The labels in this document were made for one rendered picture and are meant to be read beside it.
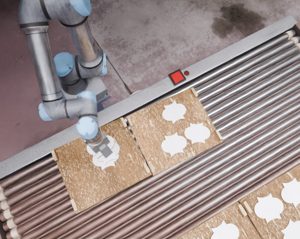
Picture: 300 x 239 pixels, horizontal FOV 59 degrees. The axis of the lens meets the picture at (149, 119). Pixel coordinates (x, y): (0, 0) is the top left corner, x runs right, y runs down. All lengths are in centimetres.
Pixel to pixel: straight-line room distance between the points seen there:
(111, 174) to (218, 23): 211
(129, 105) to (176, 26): 159
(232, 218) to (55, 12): 117
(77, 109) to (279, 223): 107
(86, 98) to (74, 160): 47
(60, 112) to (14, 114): 168
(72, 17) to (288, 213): 129
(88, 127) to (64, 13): 40
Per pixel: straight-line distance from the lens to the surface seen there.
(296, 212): 153
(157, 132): 141
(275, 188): 149
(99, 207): 139
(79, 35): 113
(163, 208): 137
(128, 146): 139
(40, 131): 258
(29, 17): 103
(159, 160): 138
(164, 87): 153
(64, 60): 135
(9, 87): 288
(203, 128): 143
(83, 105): 105
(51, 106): 107
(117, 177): 137
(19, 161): 155
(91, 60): 127
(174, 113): 143
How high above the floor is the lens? 229
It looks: 71 degrees down
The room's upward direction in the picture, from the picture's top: straight up
